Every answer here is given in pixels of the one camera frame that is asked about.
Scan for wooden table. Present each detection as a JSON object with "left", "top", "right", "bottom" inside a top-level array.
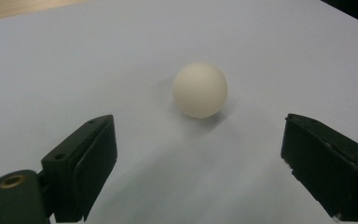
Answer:
[{"left": 0, "top": 0, "right": 87, "bottom": 23}]

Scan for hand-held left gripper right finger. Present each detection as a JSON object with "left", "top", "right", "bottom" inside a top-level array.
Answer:
[{"left": 280, "top": 113, "right": 358, "bottom": 223}]

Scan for plain white ball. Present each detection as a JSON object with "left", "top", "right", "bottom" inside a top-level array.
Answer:
[{"left": 172, "top": 62, "right": 229, "bottom": 119}]

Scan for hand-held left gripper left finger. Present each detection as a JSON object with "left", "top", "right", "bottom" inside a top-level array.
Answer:
[{"left": 40, "top": 114, "right": 118, "bottom": 224}]

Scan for pale lilac table mat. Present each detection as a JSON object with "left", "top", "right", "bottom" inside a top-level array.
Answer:
[{"left": 0, "top": 0, "right": 358, "bottom": 224}]

